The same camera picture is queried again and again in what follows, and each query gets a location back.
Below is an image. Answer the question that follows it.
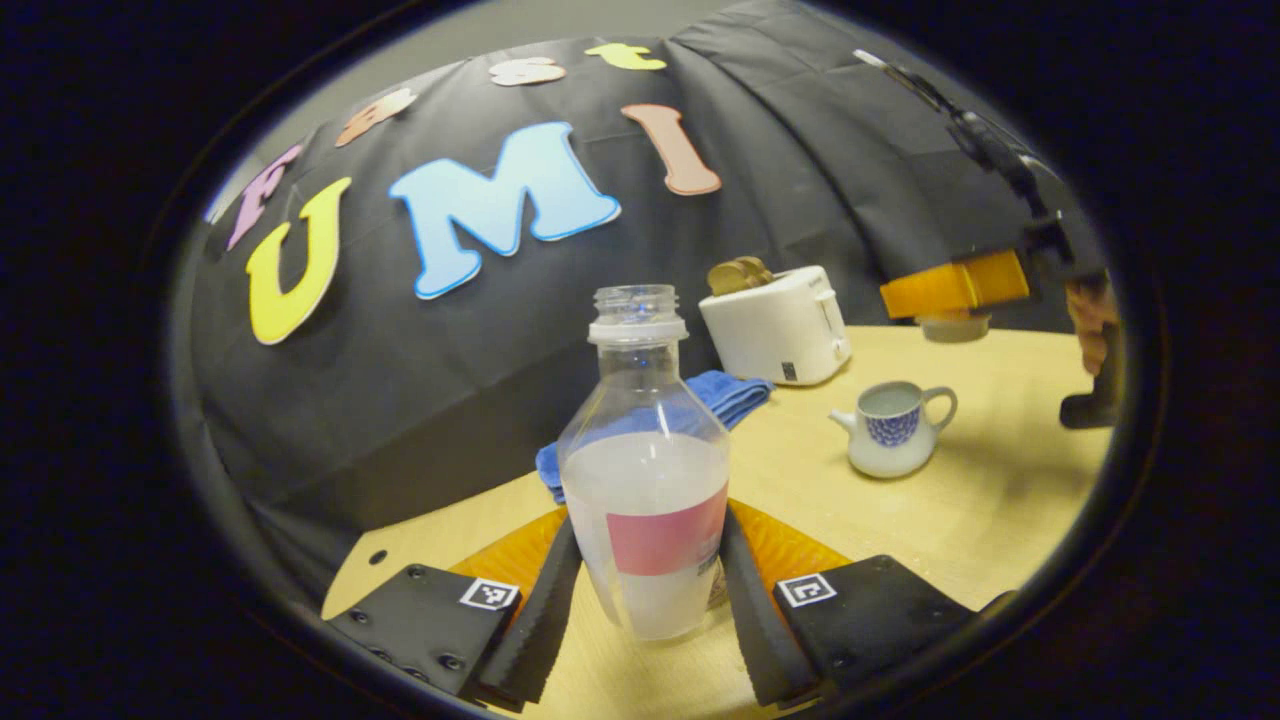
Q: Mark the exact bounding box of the clear plastic water bottle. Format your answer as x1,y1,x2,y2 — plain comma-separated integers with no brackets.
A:
557,284,732,642

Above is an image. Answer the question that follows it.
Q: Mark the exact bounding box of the black backdrop cloth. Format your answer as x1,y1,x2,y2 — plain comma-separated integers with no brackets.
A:
190,0,1081,601

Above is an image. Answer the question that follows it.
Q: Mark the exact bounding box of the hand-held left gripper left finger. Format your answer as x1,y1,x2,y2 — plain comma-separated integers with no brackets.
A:
322,508,584,713

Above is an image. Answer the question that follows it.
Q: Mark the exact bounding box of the white blue-patterned teacup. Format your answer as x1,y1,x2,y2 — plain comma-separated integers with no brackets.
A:
829,380,959,480

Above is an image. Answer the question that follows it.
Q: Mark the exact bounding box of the white toaster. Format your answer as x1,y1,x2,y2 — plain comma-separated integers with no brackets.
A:
698,265,853,388

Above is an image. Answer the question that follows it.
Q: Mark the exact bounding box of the folded blue towel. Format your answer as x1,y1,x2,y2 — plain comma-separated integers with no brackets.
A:
535,370,775,505

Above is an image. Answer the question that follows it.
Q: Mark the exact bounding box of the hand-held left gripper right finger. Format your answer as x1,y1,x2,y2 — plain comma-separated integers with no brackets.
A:
718,500,979,709

